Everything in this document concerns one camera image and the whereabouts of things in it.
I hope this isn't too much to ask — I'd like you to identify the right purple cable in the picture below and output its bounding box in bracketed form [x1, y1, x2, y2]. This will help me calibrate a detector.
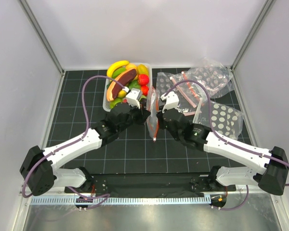
[160, 80, 289, 210]

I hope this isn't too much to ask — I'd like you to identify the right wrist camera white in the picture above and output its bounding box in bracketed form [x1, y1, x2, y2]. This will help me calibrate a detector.
[160, 91, 179, 113]

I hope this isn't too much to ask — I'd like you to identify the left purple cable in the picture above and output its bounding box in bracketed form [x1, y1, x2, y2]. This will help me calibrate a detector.
[22, 75, 130, 209]

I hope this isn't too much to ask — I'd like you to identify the right aluminium frame post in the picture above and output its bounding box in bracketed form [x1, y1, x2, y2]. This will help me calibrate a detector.
[231, 0, 276, 72]

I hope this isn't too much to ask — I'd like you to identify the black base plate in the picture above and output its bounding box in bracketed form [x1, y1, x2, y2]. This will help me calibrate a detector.
[75, 173, 236, 198]

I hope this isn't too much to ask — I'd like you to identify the aluminium frame post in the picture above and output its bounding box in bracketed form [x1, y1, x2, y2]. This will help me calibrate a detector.
[17, 0, 64, 75]
[231, 0, 276, 72]

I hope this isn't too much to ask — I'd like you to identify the dark purple eggplant toy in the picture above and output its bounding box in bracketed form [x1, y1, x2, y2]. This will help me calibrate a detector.
[139, 95, 147, 105]

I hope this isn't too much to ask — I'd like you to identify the red strawberry upper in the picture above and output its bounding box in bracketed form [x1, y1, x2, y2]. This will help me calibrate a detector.
[137, 74, 150, 86]

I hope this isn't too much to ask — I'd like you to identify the black grid mat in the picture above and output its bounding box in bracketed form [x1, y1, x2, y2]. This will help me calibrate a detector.
[47, 70, 239, 174]

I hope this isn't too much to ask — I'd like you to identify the hot dog toy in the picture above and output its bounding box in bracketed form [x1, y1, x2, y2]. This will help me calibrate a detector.
[106, 69, 137, 102]

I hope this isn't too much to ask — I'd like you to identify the red strawberry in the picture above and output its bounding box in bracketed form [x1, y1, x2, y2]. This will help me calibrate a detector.
[141, 85, 149, 96]
[137, 74, 150, 86]

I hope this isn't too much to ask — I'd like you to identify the yellow banana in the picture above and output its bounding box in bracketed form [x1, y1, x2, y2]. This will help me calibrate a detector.
[106, 60, 130, 77]

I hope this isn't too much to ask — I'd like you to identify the polka dot bag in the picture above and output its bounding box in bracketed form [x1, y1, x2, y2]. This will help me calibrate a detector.
[193, 101, 243, 140]
[184, 58, 234, 99]

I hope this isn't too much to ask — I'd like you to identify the purple cable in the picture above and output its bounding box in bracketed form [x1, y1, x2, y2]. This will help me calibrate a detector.
[22, 75, 130, 209]
[160, 80, 289, 210]

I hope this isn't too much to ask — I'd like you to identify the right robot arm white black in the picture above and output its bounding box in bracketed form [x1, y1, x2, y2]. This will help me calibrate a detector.
[157, 109, 289, 195]

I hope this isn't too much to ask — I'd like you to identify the zip bag red zipper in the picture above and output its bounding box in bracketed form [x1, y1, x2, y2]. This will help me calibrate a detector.
[146, 87, 159, 142]

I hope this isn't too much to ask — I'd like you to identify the white plastic food bin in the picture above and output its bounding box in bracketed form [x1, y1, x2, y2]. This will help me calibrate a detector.
[103, 63, 153, 112]

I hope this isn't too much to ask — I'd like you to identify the yellow starfruit toy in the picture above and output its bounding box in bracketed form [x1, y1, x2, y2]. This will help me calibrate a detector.
[137, 64, 149, 76]

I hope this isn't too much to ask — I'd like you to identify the polka dot bag right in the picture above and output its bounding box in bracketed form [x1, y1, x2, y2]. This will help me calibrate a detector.
[193, 101, 243, 140]

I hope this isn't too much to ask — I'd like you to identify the left aluminium frame post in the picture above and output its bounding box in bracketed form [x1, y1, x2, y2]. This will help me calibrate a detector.
[17, 0, 64, 75]

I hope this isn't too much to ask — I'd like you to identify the polka dot bag back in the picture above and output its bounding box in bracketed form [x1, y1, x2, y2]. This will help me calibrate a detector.
[184, 58, 234, 99]

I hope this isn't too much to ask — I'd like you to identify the red strawberry lower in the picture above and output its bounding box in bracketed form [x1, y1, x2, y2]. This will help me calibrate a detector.
[141, 85, 149, 96]

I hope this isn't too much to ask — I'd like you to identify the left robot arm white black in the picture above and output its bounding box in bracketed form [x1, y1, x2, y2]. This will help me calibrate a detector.
[20, 103, 150, 198]

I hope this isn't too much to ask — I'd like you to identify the slotted cable duct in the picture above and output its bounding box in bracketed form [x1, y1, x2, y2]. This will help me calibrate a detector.
[30, 194, 211, 206]

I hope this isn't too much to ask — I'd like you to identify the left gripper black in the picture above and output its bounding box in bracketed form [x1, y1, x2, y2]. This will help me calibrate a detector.
[117, 100, 151, 133]

